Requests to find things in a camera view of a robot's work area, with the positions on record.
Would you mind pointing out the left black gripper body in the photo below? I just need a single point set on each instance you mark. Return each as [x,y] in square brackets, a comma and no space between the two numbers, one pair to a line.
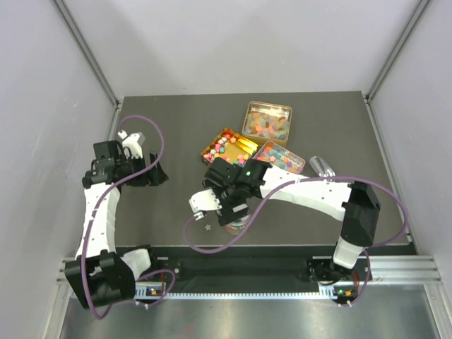
[152,173]

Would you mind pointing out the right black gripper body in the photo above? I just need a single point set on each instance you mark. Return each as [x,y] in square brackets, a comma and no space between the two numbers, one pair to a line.
[229,201]

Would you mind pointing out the clear plastic jar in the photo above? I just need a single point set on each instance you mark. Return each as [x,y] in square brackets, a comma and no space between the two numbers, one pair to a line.
[234,228]

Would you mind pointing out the gold tin of star candies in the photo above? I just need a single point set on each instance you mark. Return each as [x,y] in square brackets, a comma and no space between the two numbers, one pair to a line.
[231,147]

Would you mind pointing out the gold tin of pastel gummies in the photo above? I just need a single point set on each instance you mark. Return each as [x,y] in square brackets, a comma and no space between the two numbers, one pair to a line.
[267,122]

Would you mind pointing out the silver metal scoop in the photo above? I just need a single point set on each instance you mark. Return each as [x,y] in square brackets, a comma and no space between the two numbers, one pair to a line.
[321,167]

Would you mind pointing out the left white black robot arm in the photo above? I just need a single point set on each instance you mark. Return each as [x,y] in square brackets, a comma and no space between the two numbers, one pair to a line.
[98,275]

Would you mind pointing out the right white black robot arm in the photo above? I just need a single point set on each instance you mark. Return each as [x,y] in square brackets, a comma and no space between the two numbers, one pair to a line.
[228,187]

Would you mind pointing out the pink tin of bright gummies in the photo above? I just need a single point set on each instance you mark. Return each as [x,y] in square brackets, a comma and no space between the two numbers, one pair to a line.
[280,157]

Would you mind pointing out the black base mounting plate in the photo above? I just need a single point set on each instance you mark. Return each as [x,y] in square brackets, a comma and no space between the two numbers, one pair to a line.
[303,269]

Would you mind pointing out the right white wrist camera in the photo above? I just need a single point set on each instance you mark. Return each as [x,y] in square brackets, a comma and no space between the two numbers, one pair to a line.
[204,201]

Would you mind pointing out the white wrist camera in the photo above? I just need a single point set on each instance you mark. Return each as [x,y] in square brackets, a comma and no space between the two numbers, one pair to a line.
[204,201]
[132,144]

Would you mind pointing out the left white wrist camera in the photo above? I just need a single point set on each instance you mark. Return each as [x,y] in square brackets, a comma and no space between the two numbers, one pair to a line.
[132,144]

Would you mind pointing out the aluminium front rail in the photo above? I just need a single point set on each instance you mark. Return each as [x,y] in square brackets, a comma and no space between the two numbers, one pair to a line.
[387,270]

